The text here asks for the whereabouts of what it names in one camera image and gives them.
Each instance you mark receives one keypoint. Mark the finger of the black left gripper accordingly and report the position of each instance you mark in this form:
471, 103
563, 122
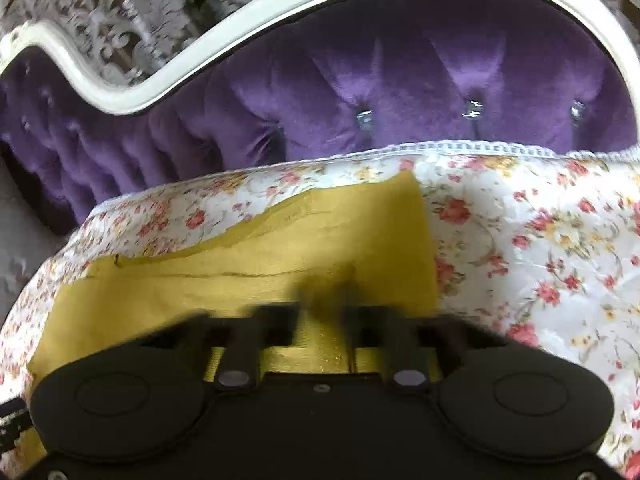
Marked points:
14, 420

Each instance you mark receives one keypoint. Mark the mustard yellow knit garment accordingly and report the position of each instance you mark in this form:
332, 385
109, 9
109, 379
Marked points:
366, 244

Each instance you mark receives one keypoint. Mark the floral bed cover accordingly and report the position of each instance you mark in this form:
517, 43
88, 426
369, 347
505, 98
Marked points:
544, 250

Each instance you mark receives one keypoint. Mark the grey satin pillow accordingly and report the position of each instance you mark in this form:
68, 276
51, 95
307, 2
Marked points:
34, 226

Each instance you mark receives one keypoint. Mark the purple tufted velvet headboard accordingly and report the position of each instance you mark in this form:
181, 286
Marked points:
350, 76

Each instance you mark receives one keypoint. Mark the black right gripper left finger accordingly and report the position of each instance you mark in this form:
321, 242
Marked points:
138, 395

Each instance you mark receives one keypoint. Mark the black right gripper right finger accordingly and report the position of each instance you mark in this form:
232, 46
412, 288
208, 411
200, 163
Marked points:
503, 396

